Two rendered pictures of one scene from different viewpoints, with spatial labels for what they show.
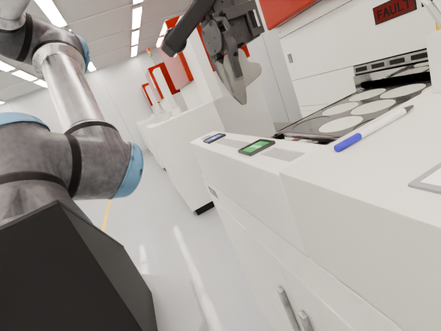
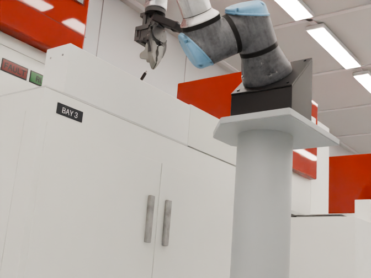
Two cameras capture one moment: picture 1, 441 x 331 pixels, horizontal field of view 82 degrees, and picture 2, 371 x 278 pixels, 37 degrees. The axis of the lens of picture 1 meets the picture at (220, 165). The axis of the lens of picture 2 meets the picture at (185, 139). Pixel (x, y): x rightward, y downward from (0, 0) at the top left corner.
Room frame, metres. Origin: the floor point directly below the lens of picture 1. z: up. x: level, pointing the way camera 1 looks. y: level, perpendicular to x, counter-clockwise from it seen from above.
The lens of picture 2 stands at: (1.46, 1.33, 0.35)
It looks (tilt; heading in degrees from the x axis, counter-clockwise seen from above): 15 degrees up; 231
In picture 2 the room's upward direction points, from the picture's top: 4 degrees clockwise
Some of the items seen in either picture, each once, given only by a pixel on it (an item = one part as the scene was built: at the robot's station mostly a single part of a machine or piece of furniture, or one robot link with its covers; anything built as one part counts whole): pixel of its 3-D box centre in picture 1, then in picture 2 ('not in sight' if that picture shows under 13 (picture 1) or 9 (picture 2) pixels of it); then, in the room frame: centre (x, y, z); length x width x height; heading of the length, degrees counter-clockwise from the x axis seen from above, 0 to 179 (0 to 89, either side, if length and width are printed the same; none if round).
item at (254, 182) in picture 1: (241, 169); (123, 101); (0.60, -0.05, 0.89); 0.55 x 0.09 x 0.14; 14
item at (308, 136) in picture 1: (317, 137); not in sight; (0.58, -0.24, 0.90); 0.38 x 0.01 x 0.01; 14
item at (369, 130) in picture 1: (376, 126); not in sight; (0.32, -0.21, 0.97); 0.14 x 0.01 x 0.01; 104
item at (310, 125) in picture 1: (372, 108); not in sight; (0.62, -0.41, 0.90); 0.34 x 0.34 x 0.01; 14
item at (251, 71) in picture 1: (247, 75); (152, 58); (0.46, -0.10, 1.09); 0.06 x 0.03 x 0.09; 105
